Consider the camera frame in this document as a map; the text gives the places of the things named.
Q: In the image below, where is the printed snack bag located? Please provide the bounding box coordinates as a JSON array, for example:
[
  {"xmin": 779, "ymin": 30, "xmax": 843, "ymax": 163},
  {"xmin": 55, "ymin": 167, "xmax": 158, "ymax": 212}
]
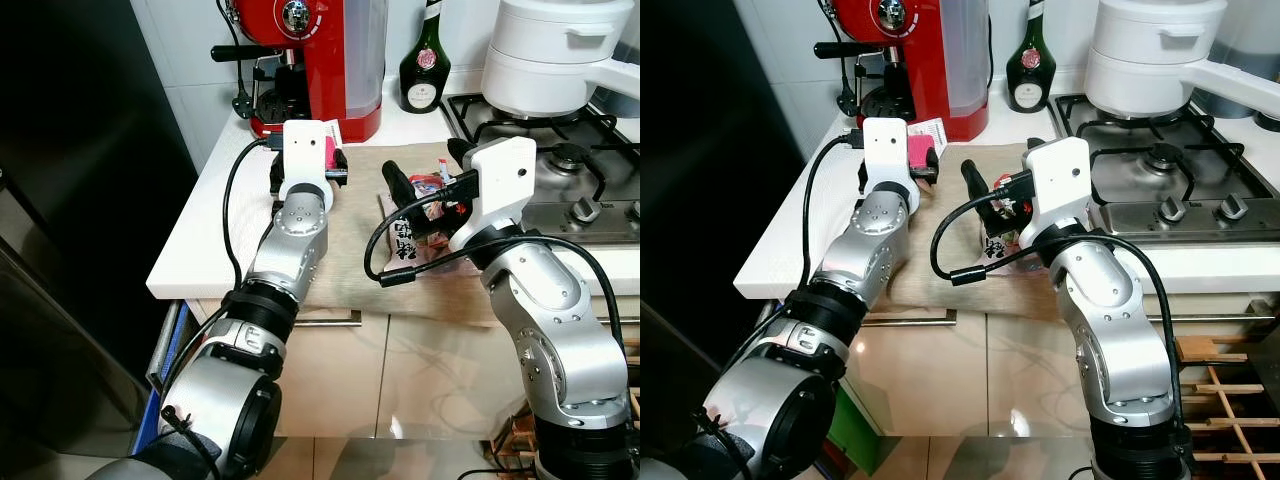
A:
[
  {"xmin": 375, "ymin": 168, "xmax": 473, "ymax": 277},
  {"xmin": 978, "ymin": 172, "xmax": 1043, "ymax": 267}
]

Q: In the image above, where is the beige cloth counter mat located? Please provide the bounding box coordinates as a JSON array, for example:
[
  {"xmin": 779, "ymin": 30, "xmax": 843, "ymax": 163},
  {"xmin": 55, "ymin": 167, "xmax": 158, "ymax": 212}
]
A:
[
  {"xmin": 268, "ymin": 158, "xmax": 506, "ymax": 329},
  {"xmin": 878, "ymin": 145, "xmax": 1101, "ymax": 313}
]

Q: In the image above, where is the dark green glass bottle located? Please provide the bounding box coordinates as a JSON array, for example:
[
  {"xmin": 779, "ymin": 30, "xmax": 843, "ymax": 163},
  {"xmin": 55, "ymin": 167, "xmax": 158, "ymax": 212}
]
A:
[
  {"xmin": 1004, "ymin": 0, "xmax": 1059, "ymax": 113},
  {"xmin": 398, "ymin": 0, "xmax": 452, "ymax": 113}
]

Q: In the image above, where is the steel gas hob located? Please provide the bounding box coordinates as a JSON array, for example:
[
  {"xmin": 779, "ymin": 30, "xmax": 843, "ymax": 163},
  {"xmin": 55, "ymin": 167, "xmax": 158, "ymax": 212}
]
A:
[
  {"xmin": 1046, "ymin": 90, "xmax": 1280, "ymax": 243},
  {"xmin": 438, "ymin": 90, "xmax": 641, "ymax": 247}
]

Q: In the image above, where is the red coffee machine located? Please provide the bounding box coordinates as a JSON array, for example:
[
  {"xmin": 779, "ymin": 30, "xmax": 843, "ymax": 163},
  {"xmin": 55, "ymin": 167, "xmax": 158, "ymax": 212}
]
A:
[
  {"xmin": 208, "ymin": 0, "xmax": 391, "ymax": 144},
  {"xmin": 813, "ymin": 0, "xmax": 993, "ymax": 143}
]

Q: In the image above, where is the white lidded cooking pot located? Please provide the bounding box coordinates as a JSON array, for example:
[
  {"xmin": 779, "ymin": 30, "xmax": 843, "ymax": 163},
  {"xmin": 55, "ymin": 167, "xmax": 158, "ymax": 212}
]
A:
[
  {"xmin": 480, "ymin": 0, "xmax": 641, "ymax": 121},
  {"xmin": 1083, "ymin": 0, "xmax": 1280, "ymax": 123}
]

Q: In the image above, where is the beige kitchen cabinet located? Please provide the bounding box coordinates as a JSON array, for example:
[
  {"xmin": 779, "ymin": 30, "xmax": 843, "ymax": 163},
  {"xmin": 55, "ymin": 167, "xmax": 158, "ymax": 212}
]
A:
[
  {"xmin": 175, "ymin": 298, "xmax": 641, "ymax": 441},
  {"xmin": 830, "ymin": 295, "xmax": 1280, "ymax": 441}
]

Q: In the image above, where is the tall dark appliance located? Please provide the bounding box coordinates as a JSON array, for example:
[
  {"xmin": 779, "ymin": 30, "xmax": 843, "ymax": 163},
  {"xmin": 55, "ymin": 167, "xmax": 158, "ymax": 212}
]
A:
[
  {"xmin": 0, "ymin": 0, "xmax": 201, "ymax": 441},
  {"xmin": 640, "ymin": 0, "xmax": 791, "ymax": 401}
]

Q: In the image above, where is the blue plastic crate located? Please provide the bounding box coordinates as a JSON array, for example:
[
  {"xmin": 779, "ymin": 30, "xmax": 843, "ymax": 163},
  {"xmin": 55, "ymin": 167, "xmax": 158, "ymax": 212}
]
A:
[{"xmin": 128, "ymin": 298, "xmax": 191, "ymax": 459}]

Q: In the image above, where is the wooden slatted rack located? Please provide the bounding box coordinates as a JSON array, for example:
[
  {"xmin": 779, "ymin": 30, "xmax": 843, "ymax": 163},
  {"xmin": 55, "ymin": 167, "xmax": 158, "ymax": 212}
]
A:
[
  {"xmin": 488, "ymin": 335, "xmax": 641, "ymax": 479},
  {"xmin": 1172, "ymin": 333, "xmax": 1280, "ymax": 473}
]

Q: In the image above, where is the green plastic crate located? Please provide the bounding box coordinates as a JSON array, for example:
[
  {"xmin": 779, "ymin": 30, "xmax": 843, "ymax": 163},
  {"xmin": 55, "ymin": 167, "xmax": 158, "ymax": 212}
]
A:
[{"xmin": 826, "ymin": 385, "xmax": 883, "ymax": 476}]

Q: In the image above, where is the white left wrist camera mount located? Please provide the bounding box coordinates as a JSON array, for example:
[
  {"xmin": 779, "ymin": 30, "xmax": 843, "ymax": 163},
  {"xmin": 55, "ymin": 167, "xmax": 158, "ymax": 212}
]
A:
[
  {"xmin": 860, "ymin": 116, "xmax": 913, "ymax": 195},
  {"xmin": 279, "ymin": 119, "xmax": 333, "ymax": 198}
]

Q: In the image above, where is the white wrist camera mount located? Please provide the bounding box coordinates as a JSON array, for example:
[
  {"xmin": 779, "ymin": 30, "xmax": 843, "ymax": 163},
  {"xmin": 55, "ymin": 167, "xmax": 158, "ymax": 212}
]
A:
[
  {"xmin": 860, "ymin": 116, "xmax": 913, "ymax": 195},
  {"xmin": 1018, "ymin": 136, "xmax": 1093, "ymax": 249},
  {"xmin": 279, "ymin": 119, "xmax": 333, "ymax": 198},
  {"xmin": 446, "ymin": 136, "xmax": 539, "ymax": 254}
]

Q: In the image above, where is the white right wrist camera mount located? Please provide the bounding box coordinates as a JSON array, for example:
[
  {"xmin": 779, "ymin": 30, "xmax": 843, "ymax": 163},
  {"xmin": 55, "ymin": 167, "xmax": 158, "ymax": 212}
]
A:
[
  {"xmin": 446, "ymin": 136, "xmax": 539, "ymax": 254},
  {"xmin": 1018, "ymin": 136, "xmax": 1093, "ymax": 249}
]

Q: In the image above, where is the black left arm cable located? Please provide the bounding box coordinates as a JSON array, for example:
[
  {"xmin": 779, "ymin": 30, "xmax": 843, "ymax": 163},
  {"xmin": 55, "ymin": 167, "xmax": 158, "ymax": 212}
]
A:
[
  {"xmin": 800, "ymin": 128, "xmax": 867, "ymax": 301},
  {"xmin": 220, "ymin": 135, "xmax": 287, "ymax": 296}
]

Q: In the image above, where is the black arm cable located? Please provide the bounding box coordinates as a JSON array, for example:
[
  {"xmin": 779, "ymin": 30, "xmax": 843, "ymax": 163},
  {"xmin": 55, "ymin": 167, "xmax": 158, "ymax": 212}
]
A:
[
  {"xmin": 220, "ymin": 135, "xmax": 287, "ymax": 296},
  {"xmin": 928, "ymin": 185, "xmax": 1176, "ymax": 351},
  {"xmin": 800, "ymin": 128, "xmax": 867, "ymax": 301},
  {"xmin": 362, "ymin": 183, "xmax": 626, "ymax": 351}
]

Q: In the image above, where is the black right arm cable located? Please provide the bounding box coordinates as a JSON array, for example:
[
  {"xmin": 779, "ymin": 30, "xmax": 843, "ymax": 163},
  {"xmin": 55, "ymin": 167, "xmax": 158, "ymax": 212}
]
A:
[
  {"xmin": 928, "ymin": 185, "xmax": 1176, "ymax": 351},
  {"xmin": 362, "ymin": 183, "xmax": 626, "ymax": 351}
]

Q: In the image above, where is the black coffee machine cable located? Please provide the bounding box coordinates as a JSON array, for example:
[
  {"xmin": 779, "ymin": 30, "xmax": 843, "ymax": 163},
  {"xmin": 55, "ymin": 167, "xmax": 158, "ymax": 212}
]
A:
[
  {"xmin": 818, "ymin": 0, "xmax": 863, "ymax": 119},
  {"xmin": 216, "ymin": 0, "xmax": 259, "ymax": 121}
]

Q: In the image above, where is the metal drawer handle bar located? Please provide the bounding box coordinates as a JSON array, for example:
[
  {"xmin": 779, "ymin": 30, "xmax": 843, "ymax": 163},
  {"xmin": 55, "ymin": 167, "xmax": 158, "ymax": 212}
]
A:
[
  {"xmin": 293, "ymin": 309, "xmax": 363, "ymax": 329},
  {"xmin": 862, "ymin": 308, "xmax": 959, "ymax": 329}
]

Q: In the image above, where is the metal cabinet handle bar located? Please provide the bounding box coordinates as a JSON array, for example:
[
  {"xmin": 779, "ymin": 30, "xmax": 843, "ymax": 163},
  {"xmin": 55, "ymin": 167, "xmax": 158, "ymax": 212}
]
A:
[{"xmin": 1165, "ymin": 314, "xmax": 1280, "ymax": 327}]

